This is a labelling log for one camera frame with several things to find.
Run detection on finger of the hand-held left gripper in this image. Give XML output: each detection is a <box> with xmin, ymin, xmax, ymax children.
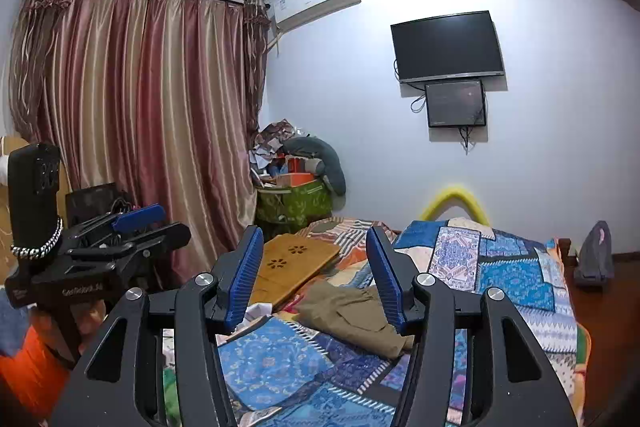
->
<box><xmin>62</xmin><ymin>222</ymin><xmax>193</xmax><ymax>275</ymax></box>
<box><xmin>65</xmin><ymin>204</ymin><xmax>166</xmax><ymax>244</ymax></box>

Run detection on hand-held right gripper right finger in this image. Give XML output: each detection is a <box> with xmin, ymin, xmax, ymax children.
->
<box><xmin>365</xmin><ymin>226</ymin><xmax>580</xmax><ymax>427</ymax></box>

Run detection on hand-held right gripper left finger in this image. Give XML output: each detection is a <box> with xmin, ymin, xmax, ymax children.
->
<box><xmin>49</xmin><ymin>226</ymin><xmax>265</xmax><ymax>427</ymax></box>

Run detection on khaki pants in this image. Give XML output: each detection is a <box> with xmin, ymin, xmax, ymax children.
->
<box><xmin>294</xmin><ymin>282</ymin><xmax>417</xmax><ymax>361</ymax></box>

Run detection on person's left forearm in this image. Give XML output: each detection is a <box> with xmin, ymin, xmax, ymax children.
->
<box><xmin>0</xmin><ymin>321</ymin><xmax>72</xmax><ymax>410</ymax></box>

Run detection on dark rectangular case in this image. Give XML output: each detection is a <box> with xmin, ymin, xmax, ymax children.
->
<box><xmin>64</xmin><ymin>184</ymin><xmax>137</xmax><ymax>229</ymax></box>

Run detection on wooden lap table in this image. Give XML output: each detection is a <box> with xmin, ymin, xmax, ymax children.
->
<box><xmin>247</xmin><ymin>234</ymin><xmax>341</xmax><ymax>309</ymax></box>

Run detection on green fabric bag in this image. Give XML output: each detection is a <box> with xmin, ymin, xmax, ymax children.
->
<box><xmin>255</xmin><ymin>179</ymin><xmax>334</xmax><ymax>229</ymax></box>

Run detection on striped red gold curtain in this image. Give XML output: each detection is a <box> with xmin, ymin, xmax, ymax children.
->
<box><xmin>9</xmin><ymin>0</ymin><xmax>274</xmax><ymax>279</ymax></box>

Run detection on yellow foam arch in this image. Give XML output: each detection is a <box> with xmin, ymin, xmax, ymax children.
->
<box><xmin>419</xmin><ymin>182</ymin><xmax>491</xmax><ymax>228</ymax></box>

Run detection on blue patchwork blanket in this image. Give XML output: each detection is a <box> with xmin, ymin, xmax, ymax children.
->
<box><xmin>162</xmin><ymin>217</ymin><xmax>592</xmax><ymax>427</ymax></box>

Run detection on orange box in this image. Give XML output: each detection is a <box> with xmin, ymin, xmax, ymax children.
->
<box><xmin>272</xmin><ymin>156</ymin><xmax>322</xmax><ymax>188</ymax></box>

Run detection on grey curved pillow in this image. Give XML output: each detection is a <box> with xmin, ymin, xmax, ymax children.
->
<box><xmin>282</xmin><ymin>135</ymin><xmax>347</xmax><ymax>197</ymax></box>

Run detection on small black framed screen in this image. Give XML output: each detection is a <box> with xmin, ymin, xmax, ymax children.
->
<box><xmin>423</xmin><ymin>79</ymin><xmax>488</xmax><ymax>129</ymax></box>

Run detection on grey backpack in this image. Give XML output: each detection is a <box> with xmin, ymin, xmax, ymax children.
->
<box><xmin>573</xmin><ymin>220</ymin><xmax>616</xmax><ymax>291</ymax></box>

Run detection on wooden bed frame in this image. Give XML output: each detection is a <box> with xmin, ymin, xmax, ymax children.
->
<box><xmin>552</xmin><ymin>235</ymin><xmax>574</xmax><ymax>269</ymax></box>

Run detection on television cable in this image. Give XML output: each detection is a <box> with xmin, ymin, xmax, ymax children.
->
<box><xmin>410</xmin><ymin>84</ymin><xmax>429</xmax><ymax>113</ymax></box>

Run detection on black wall television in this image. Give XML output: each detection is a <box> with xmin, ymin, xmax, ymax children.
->
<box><xmin>389</xmin><ymin>10</ymin><xmax>505</xmax><ymax>84</ymax></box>

